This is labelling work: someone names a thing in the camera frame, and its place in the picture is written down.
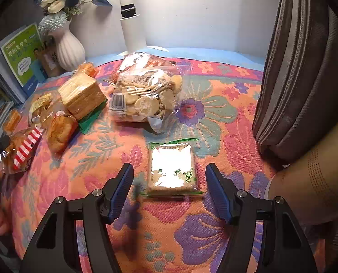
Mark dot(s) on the green cover book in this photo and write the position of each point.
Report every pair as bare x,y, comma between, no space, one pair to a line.
22,54

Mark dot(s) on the grey striped cushion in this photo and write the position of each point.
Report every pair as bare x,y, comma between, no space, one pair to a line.
294,91

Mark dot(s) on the stack of books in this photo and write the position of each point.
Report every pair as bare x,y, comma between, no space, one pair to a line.
2,88

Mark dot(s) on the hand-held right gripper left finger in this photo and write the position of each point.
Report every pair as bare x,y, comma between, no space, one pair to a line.
120,193

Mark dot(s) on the red striped snack packet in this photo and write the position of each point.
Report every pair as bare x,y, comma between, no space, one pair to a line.
21,150

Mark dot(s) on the clear pastry packet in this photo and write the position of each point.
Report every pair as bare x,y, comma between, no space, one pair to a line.
41,102

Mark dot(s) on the small orange snack packet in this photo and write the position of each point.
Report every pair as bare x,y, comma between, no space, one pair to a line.
12,121

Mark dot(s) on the brown printed box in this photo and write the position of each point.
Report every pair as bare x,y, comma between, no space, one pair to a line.
49,59

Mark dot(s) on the orange wrapped bread packet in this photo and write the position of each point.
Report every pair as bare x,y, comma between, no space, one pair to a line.
88,68

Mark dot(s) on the blue and white artificial flowers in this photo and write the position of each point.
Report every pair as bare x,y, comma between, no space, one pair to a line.
61,0

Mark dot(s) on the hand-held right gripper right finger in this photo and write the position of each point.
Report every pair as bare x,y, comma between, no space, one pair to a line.
217,193

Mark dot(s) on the square bread loaf packet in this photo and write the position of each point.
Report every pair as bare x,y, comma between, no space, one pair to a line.
82,93

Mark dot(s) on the white ribbed vase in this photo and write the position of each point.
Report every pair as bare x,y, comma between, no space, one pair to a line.
69,51

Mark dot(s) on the white desk lamp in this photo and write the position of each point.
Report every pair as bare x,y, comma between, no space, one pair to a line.
130,20

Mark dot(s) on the clear bag of round crackers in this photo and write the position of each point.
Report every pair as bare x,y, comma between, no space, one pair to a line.
143,96

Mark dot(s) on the orange bun bread packet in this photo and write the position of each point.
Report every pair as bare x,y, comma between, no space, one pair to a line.
59,130

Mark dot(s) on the floral printed blanket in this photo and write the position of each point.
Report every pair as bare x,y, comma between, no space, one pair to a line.
157,233

